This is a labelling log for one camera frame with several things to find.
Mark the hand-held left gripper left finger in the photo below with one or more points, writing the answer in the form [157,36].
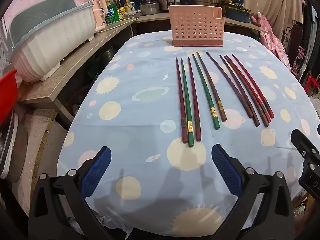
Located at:
[96,172]

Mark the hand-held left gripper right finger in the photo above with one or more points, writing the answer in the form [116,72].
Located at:
[226,172]

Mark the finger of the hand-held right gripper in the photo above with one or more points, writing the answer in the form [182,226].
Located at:
[308,155]

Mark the green chopstick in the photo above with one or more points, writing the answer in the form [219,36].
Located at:
[187,105]
[205,90]

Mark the red chopstick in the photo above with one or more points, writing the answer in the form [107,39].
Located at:
[251,85]
[180,100]
[244,87]
[193,97]

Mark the brown chopstick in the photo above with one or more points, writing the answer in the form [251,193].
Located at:
[237,88]
[227,80]
[211,85]

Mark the pink perforated utensil holder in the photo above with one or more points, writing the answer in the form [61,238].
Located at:
[195,27]

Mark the blue spotted tablecloth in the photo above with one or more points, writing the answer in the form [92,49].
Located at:
[140,120]

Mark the red stool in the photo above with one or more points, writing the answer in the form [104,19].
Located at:
[312,82]

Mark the pink plastic basket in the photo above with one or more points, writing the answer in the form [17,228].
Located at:
[77,97]

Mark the stack of round plates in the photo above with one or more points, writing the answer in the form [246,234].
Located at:
[12,150]

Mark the dark hanging clothes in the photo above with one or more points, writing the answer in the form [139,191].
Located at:
[310,55]

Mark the wooden counter shelf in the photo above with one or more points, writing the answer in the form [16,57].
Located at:
[75,62]

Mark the dark metal chair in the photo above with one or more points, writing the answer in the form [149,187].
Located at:
[295,40]

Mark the pink floral cloth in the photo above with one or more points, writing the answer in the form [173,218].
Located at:
[271,42]

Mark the red plastic basin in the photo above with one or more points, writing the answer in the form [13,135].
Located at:
[6,95]

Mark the white dish drainer with lid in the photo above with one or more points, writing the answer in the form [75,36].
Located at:
[50,45]

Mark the beige curtain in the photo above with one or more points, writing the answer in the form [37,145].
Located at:
[275,5]

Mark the teal plastic basin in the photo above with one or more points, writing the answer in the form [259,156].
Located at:
[237,15]

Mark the green carton box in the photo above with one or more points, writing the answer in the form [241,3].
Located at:
[112,13]

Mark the yellow packet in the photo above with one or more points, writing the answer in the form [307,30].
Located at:
[121,12]

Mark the pink electric kettle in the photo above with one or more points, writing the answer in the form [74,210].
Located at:
[98,10]

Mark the clear food container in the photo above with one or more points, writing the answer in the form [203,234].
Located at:
[132,13]

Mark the yellow oil bottle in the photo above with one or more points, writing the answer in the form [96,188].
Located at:
[128,6]

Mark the small steel pot with lid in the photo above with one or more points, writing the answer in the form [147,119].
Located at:
[149,8]

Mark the dark sauce bottle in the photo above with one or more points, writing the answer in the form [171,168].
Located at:
[118,1]

